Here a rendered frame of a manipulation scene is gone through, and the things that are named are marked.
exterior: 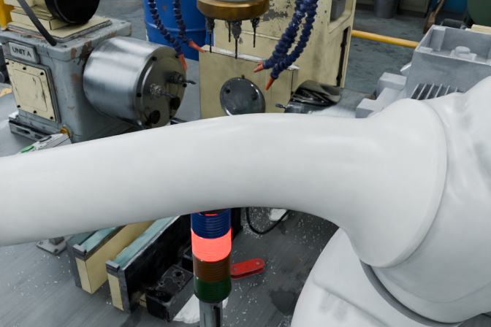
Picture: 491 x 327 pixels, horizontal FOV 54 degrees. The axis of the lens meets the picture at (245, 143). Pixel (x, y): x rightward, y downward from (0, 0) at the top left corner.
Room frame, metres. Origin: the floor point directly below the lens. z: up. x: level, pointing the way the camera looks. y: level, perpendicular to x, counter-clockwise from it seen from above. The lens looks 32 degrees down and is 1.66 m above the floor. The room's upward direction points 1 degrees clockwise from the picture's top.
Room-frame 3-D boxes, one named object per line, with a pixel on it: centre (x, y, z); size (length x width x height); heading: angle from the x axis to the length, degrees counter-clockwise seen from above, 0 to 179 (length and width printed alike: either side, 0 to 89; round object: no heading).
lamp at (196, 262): (0.55, 0.05, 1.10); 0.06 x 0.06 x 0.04
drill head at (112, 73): (1.33, 0.37, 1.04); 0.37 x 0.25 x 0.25; 62
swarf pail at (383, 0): (5.44, -1.54, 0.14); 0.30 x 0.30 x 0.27
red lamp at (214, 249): (0.55, 0.05, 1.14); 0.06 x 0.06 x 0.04
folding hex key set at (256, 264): (0.80, -0.01, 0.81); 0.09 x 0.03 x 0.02; 112
